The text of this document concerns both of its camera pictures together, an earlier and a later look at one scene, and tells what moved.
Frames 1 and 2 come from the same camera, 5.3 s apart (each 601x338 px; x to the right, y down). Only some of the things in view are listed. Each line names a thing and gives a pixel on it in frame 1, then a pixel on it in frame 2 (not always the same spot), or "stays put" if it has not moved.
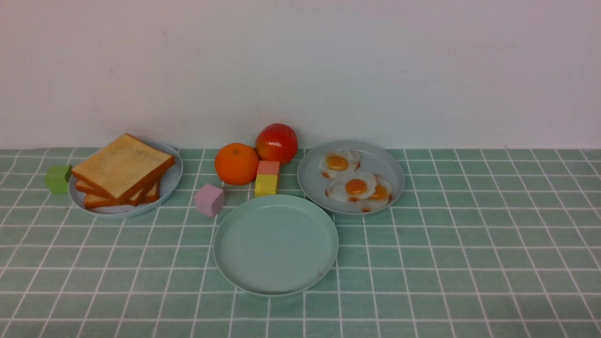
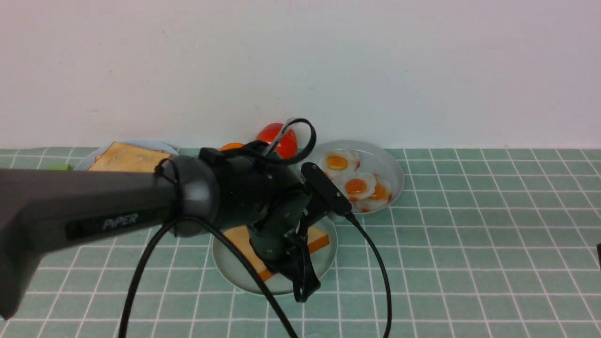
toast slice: (123, 167) → (238, 236)
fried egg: (381, 198) stays put
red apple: (278, 142) stays put
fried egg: (354, 187) stays put
